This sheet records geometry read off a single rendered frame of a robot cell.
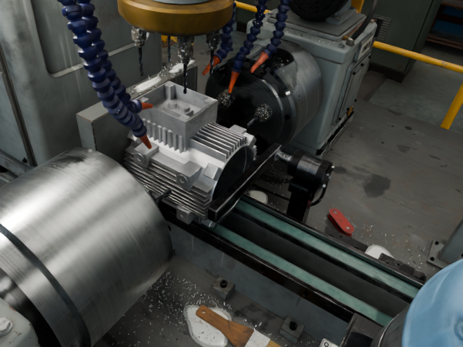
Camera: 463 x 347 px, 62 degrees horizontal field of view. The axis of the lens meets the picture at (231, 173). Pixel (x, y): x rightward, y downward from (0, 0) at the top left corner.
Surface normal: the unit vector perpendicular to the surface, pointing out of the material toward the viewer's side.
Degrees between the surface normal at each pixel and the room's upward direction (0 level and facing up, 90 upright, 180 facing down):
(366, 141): 0
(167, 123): 90
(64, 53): 90
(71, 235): 32
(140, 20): 90
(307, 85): 54
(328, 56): 90
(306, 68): 43
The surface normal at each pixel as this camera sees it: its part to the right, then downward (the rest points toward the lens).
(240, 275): -0.54, 0.50
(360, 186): 0.08, -0.76
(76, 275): 0.70, -0.18
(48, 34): 0.84, 0.40
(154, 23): -0.21, 0.61
